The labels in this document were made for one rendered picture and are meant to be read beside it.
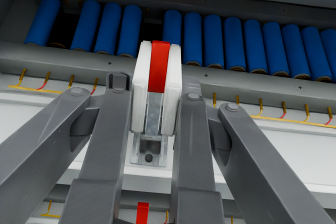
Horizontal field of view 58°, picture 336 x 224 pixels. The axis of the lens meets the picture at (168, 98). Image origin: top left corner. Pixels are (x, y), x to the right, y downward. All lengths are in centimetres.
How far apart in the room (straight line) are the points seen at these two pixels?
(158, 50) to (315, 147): 16
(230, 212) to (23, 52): 29
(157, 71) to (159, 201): 22
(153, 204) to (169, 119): 24
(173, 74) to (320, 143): 17
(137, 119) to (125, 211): 27
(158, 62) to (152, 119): 4
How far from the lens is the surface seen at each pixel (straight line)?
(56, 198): 40
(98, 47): 28
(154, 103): 22
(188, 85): 17
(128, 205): 39
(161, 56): 20
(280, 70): 29
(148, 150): 24
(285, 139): 28
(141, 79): 15
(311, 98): 29
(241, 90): 26
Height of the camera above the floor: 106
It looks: 37 degrees down
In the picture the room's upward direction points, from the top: 8 degrees clockwise
